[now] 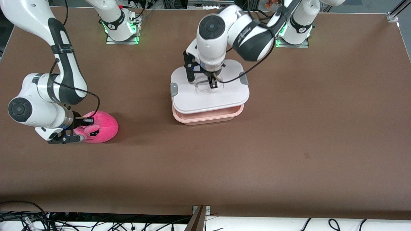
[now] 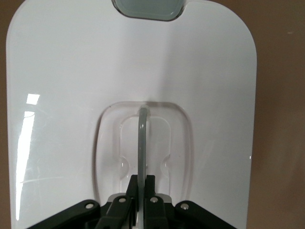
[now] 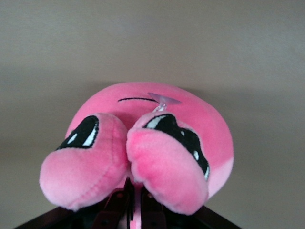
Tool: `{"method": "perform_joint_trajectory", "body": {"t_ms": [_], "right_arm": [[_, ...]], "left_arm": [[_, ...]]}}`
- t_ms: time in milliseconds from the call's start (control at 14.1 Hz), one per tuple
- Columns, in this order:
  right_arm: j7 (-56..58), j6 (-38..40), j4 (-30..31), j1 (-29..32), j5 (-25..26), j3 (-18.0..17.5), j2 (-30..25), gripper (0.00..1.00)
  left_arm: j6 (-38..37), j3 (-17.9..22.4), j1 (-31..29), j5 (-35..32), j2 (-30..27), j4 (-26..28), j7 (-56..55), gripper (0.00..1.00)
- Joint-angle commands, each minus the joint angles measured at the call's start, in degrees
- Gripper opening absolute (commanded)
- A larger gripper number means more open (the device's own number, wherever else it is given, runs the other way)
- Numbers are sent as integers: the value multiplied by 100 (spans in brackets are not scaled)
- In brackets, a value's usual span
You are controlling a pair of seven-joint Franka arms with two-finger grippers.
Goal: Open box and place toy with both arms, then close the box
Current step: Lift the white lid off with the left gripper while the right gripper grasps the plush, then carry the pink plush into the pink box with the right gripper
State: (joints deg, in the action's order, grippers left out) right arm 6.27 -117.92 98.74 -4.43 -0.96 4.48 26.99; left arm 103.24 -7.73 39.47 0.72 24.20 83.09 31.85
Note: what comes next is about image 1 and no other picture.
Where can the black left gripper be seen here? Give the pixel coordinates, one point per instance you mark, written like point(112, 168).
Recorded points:
point(212, 77)

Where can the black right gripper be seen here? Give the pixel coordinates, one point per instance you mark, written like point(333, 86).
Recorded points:
point(76, 118)

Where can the pink plush toy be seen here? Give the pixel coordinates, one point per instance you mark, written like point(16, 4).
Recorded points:
point(106, 128)

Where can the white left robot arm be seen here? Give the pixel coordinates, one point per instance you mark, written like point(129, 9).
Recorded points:
point(212, 48)

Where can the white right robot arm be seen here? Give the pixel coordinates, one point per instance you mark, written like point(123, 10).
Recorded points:
point(38, 19)

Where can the pale pink plastic box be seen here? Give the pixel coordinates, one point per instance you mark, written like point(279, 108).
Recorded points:
point(208, 118)

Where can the grey lid latch clip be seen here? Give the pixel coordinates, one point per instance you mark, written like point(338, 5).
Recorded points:
point(244, 79)
point(173, 89)

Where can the grey metal device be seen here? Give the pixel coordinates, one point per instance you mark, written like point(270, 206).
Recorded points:
point(205, 4)

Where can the small colourful object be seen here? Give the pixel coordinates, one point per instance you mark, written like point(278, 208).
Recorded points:
point(271, 3)

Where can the aluminium frame post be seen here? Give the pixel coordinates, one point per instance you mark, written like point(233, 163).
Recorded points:
point(197, 221)

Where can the silver aluminium frame profile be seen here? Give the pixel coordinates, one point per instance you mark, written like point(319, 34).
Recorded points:
point(393, 16)

